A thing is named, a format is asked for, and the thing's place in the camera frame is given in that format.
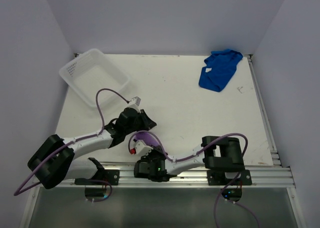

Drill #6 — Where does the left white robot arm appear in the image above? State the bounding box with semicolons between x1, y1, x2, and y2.
27;108;157;189

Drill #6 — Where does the blue towel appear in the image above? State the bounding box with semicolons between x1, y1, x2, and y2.
198;49;243;92

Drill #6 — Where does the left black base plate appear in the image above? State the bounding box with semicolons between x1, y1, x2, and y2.
74;169;120;185

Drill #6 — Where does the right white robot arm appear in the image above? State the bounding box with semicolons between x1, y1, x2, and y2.
130;133;245;184

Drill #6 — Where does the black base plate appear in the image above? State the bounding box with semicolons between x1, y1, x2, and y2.
74;169;120;185
206;170;253;186

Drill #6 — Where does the aluminium mounting rail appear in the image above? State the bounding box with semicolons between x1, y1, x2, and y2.
37;162;296;188

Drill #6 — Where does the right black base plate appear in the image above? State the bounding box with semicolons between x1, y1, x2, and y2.
206;170;253;186

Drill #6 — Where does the white plastic basket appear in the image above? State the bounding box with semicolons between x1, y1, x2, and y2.
58;49;130;108

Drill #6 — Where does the purple towel black trim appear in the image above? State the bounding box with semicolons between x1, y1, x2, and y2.
134;132;160;147

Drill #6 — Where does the right side aluminium rail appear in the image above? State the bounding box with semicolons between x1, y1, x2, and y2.
245;54;282;167

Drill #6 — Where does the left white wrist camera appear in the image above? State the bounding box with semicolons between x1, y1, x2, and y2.
127;96;141;108

